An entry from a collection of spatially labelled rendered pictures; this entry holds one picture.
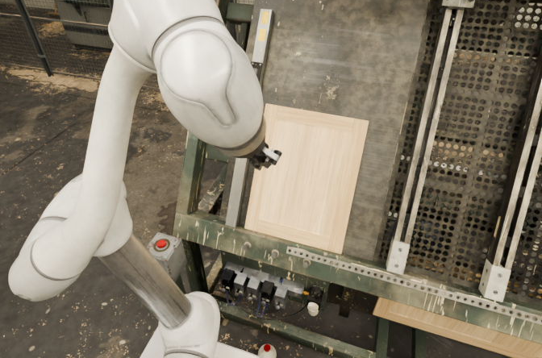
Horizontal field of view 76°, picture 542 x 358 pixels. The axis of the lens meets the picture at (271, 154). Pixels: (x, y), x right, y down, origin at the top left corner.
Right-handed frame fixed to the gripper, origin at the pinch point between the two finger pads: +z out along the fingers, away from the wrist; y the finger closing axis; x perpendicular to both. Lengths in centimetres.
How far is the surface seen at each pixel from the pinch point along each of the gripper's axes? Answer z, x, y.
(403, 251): 73, -5, -50
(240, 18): 64, -62, 55
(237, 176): 78, 0, 24
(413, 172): 63, -32, -39
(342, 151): 70, -29, -12
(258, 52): 60, -49, 38
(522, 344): 125, 3, -126
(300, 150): 73, -22, 4
